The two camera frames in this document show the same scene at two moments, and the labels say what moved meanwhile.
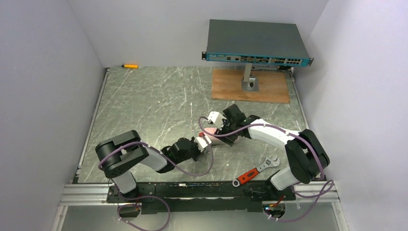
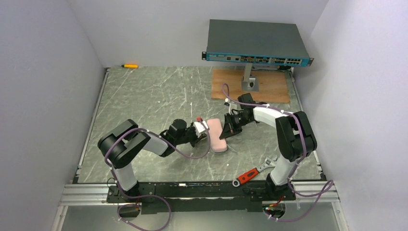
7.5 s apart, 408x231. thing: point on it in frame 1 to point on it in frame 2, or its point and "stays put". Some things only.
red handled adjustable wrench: (269, 162) stays put
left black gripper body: (197, 146) to (194, 137)
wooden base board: (273, 85) stays put
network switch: (249, 43) stays put
